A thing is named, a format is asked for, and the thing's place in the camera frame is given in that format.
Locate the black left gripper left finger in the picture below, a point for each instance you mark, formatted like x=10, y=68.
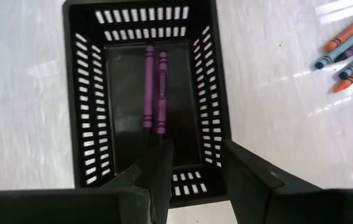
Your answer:
x=160, y=186

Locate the black plastic basket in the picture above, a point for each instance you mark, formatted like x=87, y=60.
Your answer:
x=126, y=93

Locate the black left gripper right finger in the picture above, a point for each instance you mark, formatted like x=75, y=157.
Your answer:
x=247, y=186

